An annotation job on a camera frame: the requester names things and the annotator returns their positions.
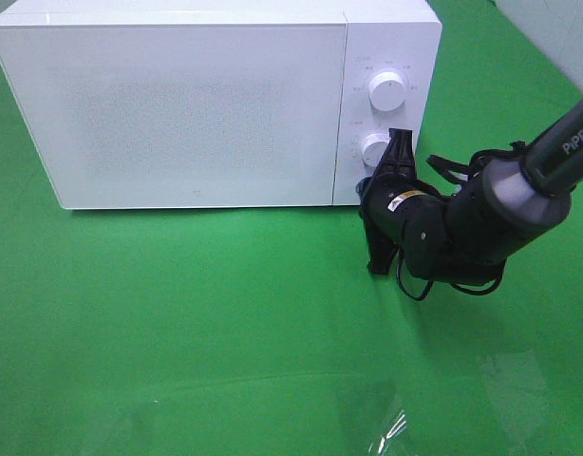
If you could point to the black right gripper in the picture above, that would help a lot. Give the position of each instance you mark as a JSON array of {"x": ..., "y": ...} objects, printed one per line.
[{"x": 392, "y": 201}]

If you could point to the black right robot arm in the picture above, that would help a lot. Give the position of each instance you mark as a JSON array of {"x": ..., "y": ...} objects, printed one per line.
[{"x": 507, "y": 199}]

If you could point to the white lower microwave knob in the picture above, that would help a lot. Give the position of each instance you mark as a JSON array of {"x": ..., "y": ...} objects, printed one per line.
[{"x": 373, "y": 147}]

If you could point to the white microwave knob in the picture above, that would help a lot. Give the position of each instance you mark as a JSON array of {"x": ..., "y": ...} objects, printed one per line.
[
  {"x": 386, "y": 90},
  {"x": 373, "y": 147}
]

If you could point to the white upper microwave knob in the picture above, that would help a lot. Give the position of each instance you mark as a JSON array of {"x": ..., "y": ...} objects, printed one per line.
[{"x": 386, "y": 90}]

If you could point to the white partition panel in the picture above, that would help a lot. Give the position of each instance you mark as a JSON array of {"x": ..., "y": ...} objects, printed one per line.
[{"x": 555, "y": 27}]

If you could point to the white microwave oven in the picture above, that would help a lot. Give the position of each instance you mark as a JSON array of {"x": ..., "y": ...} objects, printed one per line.
[{"x": 403, "y": 36}]

